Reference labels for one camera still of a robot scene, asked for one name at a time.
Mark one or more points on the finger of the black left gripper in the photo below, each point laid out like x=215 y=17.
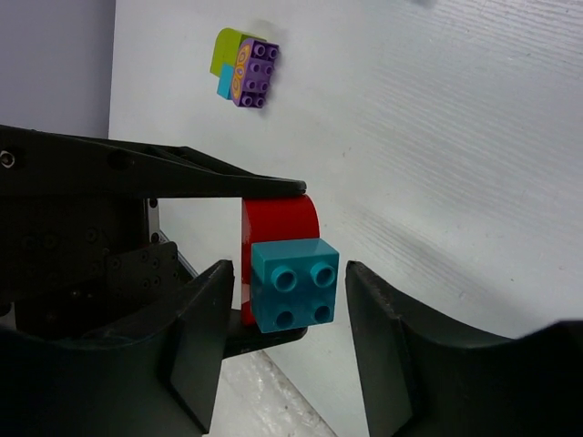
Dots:
x=36 y=163
x=243 y=339

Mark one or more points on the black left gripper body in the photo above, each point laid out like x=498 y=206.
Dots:
x=70 y=265

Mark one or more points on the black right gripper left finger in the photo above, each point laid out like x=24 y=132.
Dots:
x=153 y=373

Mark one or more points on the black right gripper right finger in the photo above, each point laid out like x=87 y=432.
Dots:
x=425 y=374

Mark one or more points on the red rounded lego brick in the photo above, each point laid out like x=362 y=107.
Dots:
x=265 y=220

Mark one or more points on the small teal lego cube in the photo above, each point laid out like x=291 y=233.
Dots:
x=293 y=283

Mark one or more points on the teal lego under stack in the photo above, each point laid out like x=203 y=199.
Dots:
x=225 y=78

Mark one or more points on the green rounded lego brick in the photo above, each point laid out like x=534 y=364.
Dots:
x=226 y=48

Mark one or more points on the purple orange studded lego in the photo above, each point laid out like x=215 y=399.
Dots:
x=252 y=73

